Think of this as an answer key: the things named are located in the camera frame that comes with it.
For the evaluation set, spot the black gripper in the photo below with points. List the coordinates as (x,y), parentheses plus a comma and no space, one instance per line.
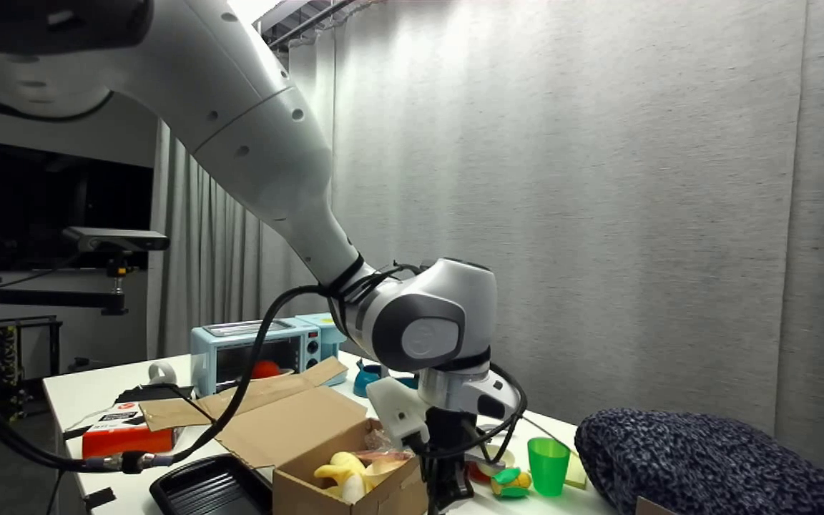
(449,429)

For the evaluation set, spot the brown cardboard box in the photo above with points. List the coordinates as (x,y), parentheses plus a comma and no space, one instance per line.
(286,429)

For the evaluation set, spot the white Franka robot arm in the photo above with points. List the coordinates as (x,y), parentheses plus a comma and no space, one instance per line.
(241,144)

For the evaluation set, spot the blue toy packaging box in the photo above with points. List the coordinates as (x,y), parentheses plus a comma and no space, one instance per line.
(241,353)

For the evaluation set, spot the red flat box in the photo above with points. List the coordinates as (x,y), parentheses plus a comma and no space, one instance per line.
(127,441)

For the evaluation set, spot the small white red bowl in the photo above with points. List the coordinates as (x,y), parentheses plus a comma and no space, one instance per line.
(493,461)

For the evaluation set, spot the green yellow toy piece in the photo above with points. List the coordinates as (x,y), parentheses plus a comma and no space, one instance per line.
(510,485)

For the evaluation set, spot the green plastic cup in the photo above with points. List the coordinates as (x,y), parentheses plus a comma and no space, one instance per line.
(548,466)

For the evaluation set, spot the yellow plush toy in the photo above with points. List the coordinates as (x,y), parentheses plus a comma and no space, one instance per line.
(340,473)

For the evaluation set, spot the yellow green flat sheet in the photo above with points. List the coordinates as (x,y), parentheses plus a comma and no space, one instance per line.
(576,473)

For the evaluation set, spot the black plastic tray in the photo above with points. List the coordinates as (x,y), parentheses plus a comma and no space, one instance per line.
(206,488)

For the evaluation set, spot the dark blue knitted cloth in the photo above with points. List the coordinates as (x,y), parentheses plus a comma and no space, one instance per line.
(706,466)

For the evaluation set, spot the small grey round object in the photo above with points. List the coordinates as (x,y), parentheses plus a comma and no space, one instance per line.
(161,372)

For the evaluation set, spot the small black flat object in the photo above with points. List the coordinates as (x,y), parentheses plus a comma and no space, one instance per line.
(144,389)

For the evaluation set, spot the black metal rack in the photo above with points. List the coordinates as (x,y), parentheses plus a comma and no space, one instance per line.
(12,366)

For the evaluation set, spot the black boom stand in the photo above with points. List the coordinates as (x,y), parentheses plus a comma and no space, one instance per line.
(30,298)

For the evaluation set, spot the black monitor screen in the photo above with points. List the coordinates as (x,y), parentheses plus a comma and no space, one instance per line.
(48,203)

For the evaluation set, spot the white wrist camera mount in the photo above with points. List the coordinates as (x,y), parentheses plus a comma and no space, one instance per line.
(394,405)

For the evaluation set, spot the black camera bar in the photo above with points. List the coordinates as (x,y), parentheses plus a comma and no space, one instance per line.
(115,237)

